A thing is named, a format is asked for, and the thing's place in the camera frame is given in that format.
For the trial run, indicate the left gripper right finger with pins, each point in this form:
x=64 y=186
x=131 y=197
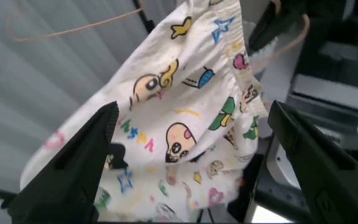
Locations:
x=331 y=174

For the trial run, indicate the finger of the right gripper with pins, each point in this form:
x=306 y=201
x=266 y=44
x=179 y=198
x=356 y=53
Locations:
x=272 y=25

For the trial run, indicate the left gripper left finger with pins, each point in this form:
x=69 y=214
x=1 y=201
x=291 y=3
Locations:
x=67 y=174

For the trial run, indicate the pink clothes hanger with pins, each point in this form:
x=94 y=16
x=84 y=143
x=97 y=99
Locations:
x=82 y=28
x=287 y=48

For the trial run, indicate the cream printed garment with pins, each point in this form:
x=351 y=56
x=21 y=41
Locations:
x=172 y=130

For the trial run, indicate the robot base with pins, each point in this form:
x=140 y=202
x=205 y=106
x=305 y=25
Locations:
x=328 y=90

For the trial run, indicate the white curtain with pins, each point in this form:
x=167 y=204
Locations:
x=42 y=93

